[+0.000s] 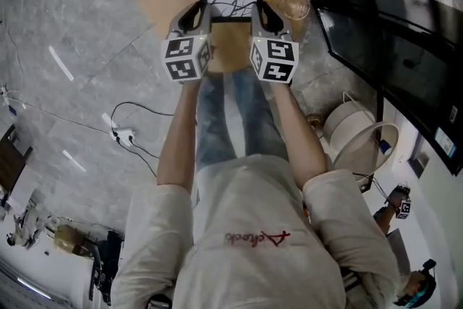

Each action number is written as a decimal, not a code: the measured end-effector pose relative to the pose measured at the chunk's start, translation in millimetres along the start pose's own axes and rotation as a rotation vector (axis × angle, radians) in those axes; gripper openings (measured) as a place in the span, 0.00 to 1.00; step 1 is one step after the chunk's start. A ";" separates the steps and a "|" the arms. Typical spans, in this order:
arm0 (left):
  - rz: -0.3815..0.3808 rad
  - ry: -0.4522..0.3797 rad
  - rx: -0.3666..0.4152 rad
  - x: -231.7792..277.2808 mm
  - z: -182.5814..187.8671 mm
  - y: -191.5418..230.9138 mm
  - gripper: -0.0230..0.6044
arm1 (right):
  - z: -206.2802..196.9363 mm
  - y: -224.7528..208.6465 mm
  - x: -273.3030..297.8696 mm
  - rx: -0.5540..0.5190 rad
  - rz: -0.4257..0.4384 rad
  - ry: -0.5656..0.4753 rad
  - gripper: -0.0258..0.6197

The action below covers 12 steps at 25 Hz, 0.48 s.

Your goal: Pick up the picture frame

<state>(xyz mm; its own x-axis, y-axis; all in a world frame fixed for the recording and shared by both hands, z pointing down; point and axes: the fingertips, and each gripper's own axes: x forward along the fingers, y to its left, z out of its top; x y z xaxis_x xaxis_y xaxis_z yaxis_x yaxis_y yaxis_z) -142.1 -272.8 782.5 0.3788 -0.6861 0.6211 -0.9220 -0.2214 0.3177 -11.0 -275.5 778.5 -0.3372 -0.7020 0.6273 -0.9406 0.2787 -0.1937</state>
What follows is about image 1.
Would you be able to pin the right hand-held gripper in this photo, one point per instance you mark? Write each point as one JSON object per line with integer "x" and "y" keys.
{"x": 276, "y": 59}

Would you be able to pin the tan cardboard box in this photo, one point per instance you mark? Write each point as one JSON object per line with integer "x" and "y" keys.
{"x": 70, "y": 240}

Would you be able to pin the dark wooden cabinet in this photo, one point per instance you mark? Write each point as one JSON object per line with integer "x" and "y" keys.
{"x": 12, "y": 159}

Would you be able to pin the black equipment pile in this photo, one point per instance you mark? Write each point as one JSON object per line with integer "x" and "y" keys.
{"x": 106, "y": 264}

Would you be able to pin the clear glass vase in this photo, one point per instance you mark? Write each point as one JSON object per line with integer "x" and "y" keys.
{"x": 296, "y": 5}

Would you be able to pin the large black screen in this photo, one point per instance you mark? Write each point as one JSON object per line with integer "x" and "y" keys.
{"x": 405, "y": 76}

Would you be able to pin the person's right forearm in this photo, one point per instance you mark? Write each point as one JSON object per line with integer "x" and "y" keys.
{"x": 298, "y": 134}

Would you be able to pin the person's white t-shirt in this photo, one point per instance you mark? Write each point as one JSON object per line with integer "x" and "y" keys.
{"x": 249, "y": 235}

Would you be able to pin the person's left forearm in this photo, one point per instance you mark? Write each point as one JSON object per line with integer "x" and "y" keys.
{"x": 177, "y": 134}

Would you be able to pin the person's blue jeans legs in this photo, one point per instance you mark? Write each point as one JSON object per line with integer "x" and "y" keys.
{"x": 217, "y": 119}

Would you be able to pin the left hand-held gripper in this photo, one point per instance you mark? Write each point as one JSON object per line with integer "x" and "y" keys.
{"x": 182, "y": 58}

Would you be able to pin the white power strip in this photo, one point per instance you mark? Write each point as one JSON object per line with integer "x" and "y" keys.
{"x": 122, "y": 135}

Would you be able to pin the dark picture frame branch print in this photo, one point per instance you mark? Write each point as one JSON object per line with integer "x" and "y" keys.
{"x": 231, "y": 0}

